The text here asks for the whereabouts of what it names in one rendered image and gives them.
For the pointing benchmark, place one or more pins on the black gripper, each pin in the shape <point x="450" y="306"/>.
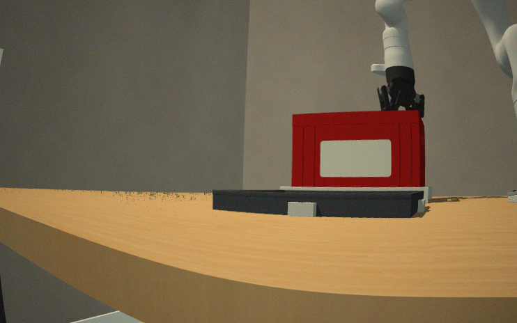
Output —
<point x="400" y="79"/>

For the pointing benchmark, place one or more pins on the red crate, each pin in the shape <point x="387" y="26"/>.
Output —
<point x="358" y="149"/>

